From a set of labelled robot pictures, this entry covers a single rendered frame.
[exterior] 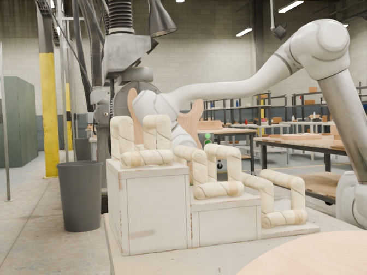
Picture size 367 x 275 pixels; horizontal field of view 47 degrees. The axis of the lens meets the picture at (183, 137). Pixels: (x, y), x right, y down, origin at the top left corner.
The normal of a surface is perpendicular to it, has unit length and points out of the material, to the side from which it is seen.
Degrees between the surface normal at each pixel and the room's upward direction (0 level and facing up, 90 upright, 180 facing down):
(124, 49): 90
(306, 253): 0
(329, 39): 84
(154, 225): 90
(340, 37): 84
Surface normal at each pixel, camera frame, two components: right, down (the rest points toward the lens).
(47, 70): 0.22, 0.04
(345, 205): -0.99, 0.00
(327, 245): -0.04, -1.00
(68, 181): -0.33, 0.12
